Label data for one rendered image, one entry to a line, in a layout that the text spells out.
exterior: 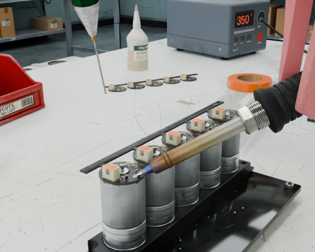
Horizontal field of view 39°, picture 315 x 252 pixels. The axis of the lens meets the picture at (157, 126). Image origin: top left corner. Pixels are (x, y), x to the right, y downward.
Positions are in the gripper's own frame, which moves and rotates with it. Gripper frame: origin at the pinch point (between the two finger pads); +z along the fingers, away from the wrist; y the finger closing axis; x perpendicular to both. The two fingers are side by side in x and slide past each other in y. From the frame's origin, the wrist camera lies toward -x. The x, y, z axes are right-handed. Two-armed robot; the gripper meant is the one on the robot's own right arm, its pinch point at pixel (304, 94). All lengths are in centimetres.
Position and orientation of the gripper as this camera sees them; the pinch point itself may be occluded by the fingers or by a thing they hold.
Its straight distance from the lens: 23.9
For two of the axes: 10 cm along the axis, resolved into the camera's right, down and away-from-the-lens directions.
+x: 8.8, 3.8, 2.7
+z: -4.5, 8.5, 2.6
